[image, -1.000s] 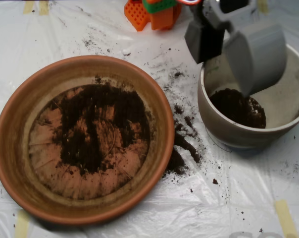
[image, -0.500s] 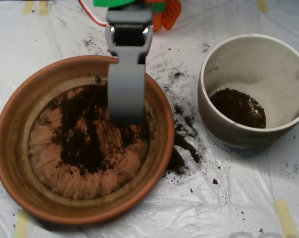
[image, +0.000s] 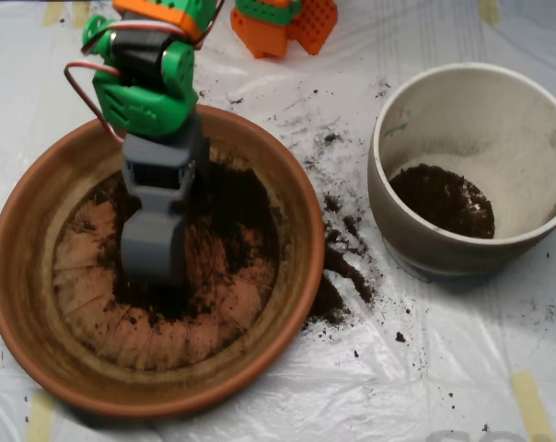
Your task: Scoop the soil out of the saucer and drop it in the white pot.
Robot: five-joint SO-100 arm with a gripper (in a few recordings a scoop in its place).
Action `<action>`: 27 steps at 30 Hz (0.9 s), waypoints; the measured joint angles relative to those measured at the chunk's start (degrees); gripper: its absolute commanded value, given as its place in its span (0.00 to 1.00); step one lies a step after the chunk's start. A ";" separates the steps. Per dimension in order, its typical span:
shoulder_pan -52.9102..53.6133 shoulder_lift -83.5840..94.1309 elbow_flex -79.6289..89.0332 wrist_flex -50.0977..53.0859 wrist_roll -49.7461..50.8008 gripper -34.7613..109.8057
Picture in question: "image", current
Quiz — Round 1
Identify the dark soil pile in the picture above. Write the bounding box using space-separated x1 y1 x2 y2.
96 168 279 323

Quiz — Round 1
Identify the dark soil heap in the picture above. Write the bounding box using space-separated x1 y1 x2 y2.
388 163 496 240

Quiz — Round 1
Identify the terracotta plant saucer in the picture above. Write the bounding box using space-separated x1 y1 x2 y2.
0 102 327 420

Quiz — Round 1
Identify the spilled dark soil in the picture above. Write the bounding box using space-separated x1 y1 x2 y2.
300 192 380 337

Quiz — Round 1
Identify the white plant pot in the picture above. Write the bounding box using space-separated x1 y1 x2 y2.
367 62 556 277

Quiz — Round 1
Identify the beige masking tape strip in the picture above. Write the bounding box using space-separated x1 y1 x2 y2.
510 370 556 442
42 0 66 27
479 0 500 25
27 390 57 442
72 0 93 29

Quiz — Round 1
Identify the clear plastic sheet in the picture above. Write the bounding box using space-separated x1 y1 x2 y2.
0 0 556 442

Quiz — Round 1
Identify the red and white servo cable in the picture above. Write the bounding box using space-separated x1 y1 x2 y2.
64 0 227 147

